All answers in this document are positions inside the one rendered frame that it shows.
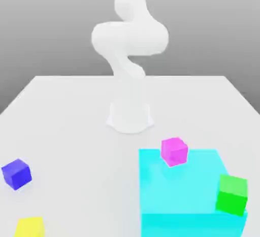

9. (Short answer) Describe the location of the small magenta cube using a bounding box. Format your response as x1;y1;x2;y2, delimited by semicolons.
160;137;189;168

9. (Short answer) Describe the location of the small blue cube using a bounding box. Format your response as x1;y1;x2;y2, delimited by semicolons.
1;158;33;191

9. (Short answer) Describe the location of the small green cube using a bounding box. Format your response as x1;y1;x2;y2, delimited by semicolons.
215;174;248;217

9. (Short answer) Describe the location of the small yellow cube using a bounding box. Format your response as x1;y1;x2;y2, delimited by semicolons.
13;216;45;237

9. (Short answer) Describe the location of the large cyan box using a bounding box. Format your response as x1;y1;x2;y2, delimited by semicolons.
138;148;248;237

